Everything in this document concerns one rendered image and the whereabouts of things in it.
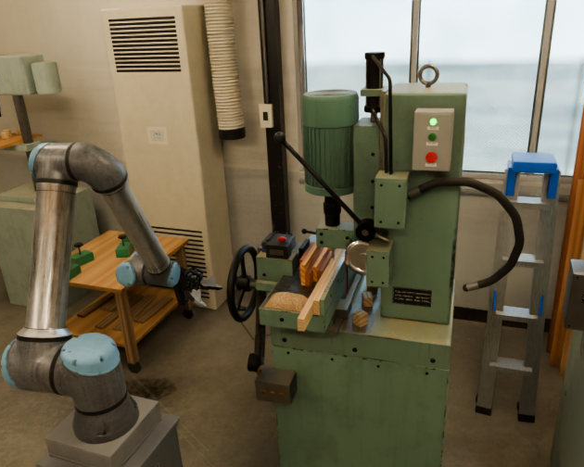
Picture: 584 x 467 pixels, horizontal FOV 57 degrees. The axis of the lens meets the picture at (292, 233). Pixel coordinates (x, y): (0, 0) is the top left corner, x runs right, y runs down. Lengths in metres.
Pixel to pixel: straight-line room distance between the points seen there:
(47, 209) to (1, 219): 2.11
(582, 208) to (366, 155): 1.40
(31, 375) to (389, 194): 1.13
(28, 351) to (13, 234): 2.13
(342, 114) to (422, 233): 0.43
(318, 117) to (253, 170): 1.73
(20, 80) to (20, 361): 2.15
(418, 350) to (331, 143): 0.68
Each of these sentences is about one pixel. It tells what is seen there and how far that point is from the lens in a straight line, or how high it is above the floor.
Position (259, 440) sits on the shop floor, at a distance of 2.54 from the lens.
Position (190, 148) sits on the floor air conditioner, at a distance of 3.13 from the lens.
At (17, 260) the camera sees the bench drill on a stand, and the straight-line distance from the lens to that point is 3.88.
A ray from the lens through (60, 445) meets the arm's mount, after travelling 1.80.
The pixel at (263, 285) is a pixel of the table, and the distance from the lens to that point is 1.88.
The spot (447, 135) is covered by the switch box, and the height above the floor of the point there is 1.42.
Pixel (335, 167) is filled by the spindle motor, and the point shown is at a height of 1.29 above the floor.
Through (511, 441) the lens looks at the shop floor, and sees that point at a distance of 2.63.
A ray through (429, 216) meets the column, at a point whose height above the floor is 1.17.
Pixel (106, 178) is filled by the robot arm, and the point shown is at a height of 1.31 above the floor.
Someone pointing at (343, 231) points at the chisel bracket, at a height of 1.07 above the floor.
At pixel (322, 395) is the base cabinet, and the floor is 0.54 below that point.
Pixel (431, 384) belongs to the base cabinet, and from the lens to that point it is 1.79.
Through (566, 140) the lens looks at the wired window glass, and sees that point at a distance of 3.05.
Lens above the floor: 1.74
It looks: 22 degrees down
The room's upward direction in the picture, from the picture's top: 3 degrees counter-clockwise
